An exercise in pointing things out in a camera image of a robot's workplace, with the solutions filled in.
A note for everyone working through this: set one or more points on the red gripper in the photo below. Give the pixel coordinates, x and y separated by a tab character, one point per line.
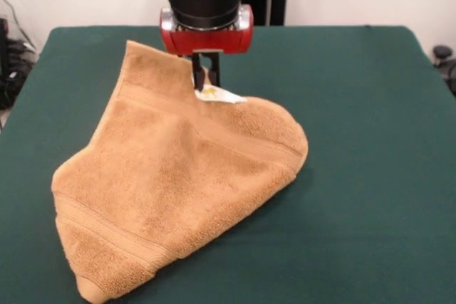
206	40

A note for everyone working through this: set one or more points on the tan terry towel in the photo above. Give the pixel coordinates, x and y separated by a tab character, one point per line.
160	176

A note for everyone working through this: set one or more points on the dark green table cloth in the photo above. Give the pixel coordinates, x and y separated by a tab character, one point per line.
356	176

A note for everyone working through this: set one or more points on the black upright box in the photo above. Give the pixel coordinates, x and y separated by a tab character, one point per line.
3	47

